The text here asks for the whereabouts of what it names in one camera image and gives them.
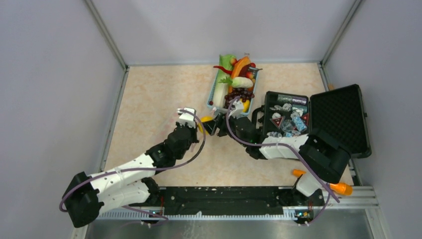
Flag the clear round dealer button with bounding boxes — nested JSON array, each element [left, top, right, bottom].
[[281, 119, 295, 132]]

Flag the light blue plastic basket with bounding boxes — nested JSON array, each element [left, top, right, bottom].
[[207, 66, 260, 116]]

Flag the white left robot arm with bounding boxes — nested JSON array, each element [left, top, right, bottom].
[[59, 122, 205, 228]]

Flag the light blue chip stack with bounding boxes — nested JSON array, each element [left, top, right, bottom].
[[292, 117, 308, 132]]

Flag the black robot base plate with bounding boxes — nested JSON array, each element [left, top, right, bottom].
[[128, 186, 325, 217]]

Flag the dark red toy grapes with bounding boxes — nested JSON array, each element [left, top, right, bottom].
[[223, 88, 254, 109]]

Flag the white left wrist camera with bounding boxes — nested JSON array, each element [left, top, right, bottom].
[[176, 108, 197, 128]]

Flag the black red all-in triangle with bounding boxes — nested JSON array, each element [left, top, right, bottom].
[[270, 116, 285, 129]]

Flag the yellow toy bell pepper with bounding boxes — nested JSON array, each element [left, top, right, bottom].
[[242, 99, 250, 113]]

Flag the blue green chip row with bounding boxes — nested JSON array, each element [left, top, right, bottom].
[[277, 94, 293, 104]]

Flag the red toy chili pepper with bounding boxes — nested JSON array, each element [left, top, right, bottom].
[[213, 65, 232, 75]]

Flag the orange handled tool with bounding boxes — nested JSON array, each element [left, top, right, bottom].
[[292, 169, 353, 197]]

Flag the purple chip row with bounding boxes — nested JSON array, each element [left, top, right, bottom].
[[292, 97, 308, 106]]

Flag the green white toy cabbage stalk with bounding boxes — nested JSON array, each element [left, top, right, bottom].
[[212, 54, 236, 108]]

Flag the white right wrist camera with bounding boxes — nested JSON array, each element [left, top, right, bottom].
[[228, 100, 244, 118]]

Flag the clear zip bag pink dots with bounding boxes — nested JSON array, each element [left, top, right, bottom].
[[159, 108, 213, 159]]

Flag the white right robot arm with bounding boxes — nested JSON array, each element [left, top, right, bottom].
[[200, 114, 353, 205]]

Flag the black poker chip case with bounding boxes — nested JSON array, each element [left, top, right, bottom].
[[252, 84, 372, 158]]

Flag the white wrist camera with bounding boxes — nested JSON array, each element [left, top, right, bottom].
[[228, 100, 244, 118], [176, 108, 197, 128]]

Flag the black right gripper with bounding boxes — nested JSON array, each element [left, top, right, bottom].
[[203, 111, 249, 148]]

